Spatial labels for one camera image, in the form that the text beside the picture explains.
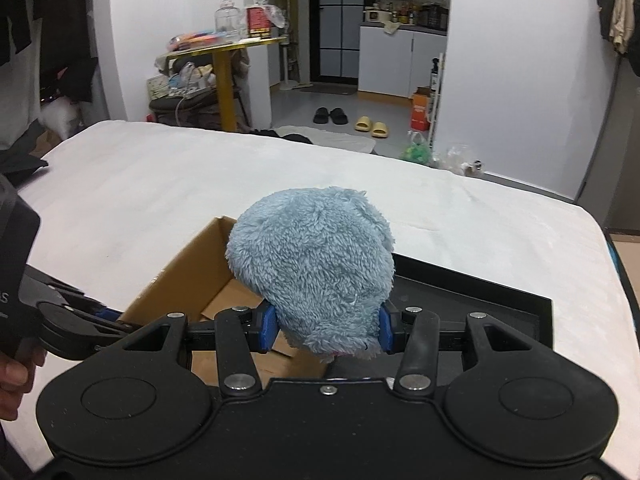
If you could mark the red snack box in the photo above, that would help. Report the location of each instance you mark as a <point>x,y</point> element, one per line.
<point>257,22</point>

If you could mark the brown cardboard box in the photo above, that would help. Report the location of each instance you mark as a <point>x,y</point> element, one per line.
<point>198,282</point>

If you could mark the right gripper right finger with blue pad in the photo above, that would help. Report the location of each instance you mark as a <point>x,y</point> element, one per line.
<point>415,334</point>

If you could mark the grey-blue plush toy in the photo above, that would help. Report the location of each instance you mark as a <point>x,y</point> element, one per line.
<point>323,257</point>

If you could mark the clear glass jar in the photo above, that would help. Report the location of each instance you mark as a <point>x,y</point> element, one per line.
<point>227,21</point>

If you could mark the black shallow tray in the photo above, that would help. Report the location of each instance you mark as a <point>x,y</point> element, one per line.
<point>452,296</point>

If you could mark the green plastic bag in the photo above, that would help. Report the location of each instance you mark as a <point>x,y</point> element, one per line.
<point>417,150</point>

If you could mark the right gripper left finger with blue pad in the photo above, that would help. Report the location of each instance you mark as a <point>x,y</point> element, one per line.
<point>240,332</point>

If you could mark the yellow slipper left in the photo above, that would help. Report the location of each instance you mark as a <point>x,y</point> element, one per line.
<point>363,124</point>

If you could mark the clear plastic bag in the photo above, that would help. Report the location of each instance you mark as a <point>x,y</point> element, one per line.
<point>460,159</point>

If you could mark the orange cardboard box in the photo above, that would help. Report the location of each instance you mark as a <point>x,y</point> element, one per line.
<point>420,108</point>

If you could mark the white kitchen cabinet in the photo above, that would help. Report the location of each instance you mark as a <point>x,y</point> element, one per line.
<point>397,64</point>

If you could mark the hanging dark clothes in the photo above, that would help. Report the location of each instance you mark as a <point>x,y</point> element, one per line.
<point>620,26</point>

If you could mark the yellow round side table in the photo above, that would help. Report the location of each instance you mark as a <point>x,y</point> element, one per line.
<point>221,57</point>

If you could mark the black slipper left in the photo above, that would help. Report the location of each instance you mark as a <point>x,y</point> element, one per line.
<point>321,116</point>

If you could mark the person left hand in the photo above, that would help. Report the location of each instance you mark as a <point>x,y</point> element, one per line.
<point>16,380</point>

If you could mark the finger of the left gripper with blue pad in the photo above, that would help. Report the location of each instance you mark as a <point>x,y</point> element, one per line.
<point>64,320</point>

